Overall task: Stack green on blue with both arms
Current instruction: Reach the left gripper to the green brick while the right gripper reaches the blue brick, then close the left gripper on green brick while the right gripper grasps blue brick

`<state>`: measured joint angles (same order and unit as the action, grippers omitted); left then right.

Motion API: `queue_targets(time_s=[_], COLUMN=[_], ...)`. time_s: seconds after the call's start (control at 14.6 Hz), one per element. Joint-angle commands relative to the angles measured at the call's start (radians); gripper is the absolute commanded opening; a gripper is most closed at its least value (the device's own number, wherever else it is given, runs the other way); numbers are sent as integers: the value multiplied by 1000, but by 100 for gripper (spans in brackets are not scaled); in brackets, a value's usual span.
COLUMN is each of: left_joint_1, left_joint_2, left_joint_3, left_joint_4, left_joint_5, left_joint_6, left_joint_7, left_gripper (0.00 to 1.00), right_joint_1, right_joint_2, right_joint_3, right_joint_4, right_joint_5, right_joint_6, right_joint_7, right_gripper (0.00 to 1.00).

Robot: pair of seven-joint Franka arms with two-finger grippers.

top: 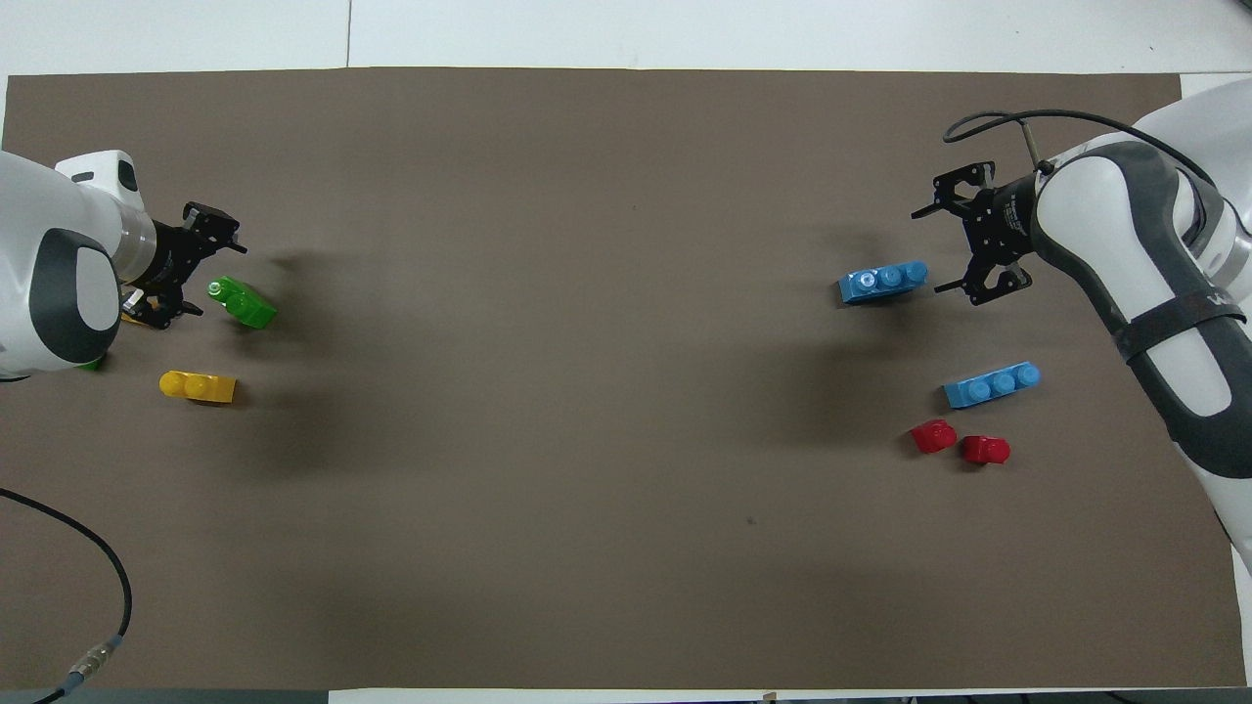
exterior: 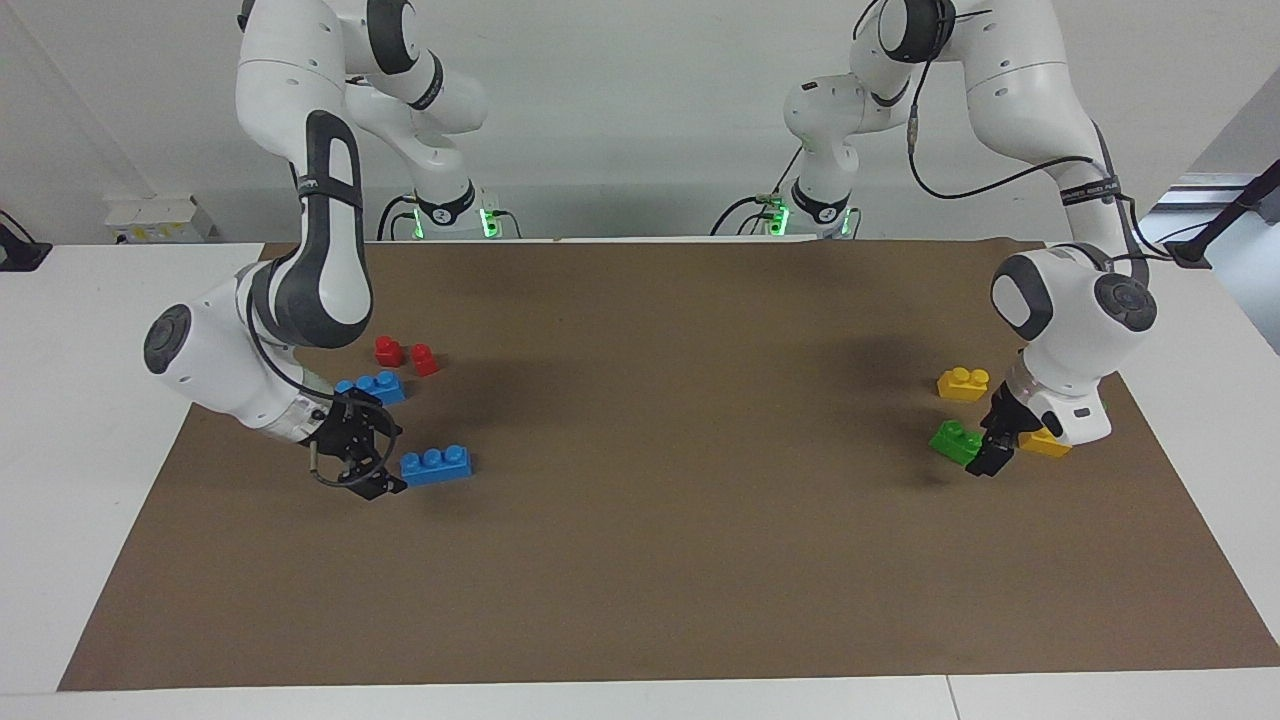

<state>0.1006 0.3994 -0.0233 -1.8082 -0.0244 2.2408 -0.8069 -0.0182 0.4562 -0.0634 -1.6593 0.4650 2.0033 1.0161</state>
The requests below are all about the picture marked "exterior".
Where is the black camera stand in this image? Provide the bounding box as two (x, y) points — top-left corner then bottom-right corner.
(1165, 160), (1280, 269)

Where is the white wall socket box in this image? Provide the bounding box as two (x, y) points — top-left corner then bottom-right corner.
(104, 195), (217, 245)

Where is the blue three-stud toy brick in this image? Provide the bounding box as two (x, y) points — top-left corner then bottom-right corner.
(400, 445), (475, 488)
(335, 371), (407, 406)

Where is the brown paper table mat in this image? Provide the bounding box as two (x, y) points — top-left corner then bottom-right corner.
(57, 237), (1280, 693)

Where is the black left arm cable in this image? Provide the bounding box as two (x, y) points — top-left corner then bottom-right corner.
(850, 0), (1151, 281)

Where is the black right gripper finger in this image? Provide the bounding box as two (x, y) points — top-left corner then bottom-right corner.
(340, 460), (408, 501)
(350, 392), (403, 438)

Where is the green two-stud toy brick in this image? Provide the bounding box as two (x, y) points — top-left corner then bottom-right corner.
(928, 420), (986, 466)

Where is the black left base cable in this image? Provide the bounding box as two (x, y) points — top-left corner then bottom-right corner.
(710, 150), (806, 238)

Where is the black base cable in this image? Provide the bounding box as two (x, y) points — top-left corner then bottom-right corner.
(710, 150), (806, 238)
(377, 195), (421, 242)

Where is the black right base cable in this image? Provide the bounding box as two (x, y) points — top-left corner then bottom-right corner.
(377, 195), (421, 242)

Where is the black table clamp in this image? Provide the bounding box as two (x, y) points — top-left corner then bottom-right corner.
(0, 210), (53, 273)

